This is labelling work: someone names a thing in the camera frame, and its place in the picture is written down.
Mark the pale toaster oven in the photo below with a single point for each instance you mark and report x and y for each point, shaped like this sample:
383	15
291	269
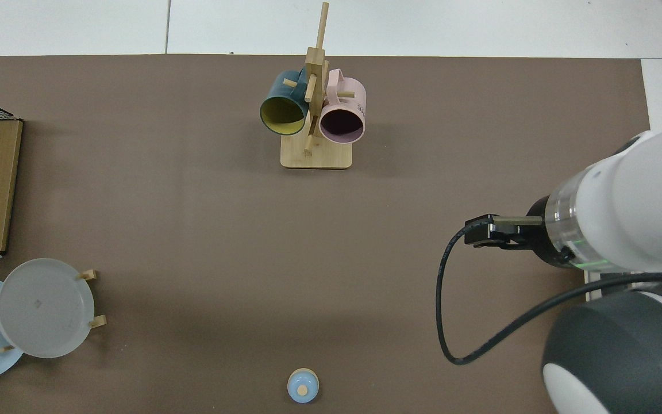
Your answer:
595	287

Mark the wooden cup stand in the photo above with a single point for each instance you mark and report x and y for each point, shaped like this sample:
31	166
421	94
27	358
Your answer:
322	158

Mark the pink cup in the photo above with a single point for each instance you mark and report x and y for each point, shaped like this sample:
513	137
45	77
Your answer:
354	100

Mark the small blue round bell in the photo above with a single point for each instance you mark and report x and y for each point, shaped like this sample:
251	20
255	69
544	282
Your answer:
303	385

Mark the brown table cloth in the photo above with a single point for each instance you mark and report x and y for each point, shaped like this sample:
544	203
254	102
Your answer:
250	241

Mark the dark blue cup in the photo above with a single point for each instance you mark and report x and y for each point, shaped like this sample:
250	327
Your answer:
276	92

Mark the wooden plate rack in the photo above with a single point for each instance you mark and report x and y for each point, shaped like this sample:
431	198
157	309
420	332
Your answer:
98	322

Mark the grey plate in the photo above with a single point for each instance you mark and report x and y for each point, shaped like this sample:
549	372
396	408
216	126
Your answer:
43	307

